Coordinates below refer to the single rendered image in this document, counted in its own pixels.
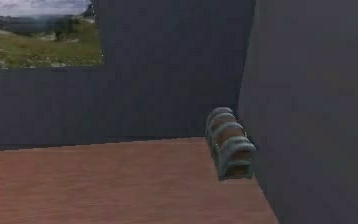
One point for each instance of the brown chest with grey bands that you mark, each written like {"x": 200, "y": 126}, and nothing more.
{"x": 232, "y": 143}

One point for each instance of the window with landscape view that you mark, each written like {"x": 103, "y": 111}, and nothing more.
{"x": 40, "y": 36}

